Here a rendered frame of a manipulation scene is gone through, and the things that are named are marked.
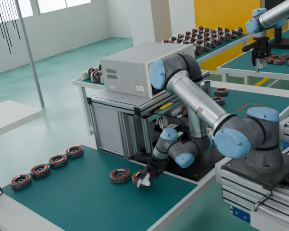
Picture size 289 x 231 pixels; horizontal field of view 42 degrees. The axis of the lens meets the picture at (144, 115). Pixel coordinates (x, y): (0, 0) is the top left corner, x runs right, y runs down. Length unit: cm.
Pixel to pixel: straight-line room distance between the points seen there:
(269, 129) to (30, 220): 120
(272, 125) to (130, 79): 99
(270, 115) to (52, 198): 120
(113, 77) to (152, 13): 386
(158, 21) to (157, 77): 466
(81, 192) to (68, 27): 768
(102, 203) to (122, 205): 11
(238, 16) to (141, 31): 158
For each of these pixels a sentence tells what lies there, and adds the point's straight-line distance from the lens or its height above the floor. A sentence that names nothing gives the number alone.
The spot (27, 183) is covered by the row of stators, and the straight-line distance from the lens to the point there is 222.
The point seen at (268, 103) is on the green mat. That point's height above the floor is 75.
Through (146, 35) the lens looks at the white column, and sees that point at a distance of 620.
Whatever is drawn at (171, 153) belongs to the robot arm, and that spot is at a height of 102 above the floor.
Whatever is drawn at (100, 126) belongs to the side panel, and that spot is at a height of 93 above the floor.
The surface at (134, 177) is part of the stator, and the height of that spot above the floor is 82.
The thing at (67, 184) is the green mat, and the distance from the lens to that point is 214.
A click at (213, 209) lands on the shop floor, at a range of 301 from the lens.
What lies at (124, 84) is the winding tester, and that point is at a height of 117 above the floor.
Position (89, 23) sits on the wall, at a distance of 990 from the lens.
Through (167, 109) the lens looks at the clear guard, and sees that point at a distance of 204.
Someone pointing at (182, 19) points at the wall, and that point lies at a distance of 866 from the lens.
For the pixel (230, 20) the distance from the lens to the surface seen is 584.
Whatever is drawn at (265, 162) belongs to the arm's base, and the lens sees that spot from 150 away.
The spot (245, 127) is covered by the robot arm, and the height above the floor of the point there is 125.
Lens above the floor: 184
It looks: 23 degrees down
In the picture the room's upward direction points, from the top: 8 degrees counter-clockwise
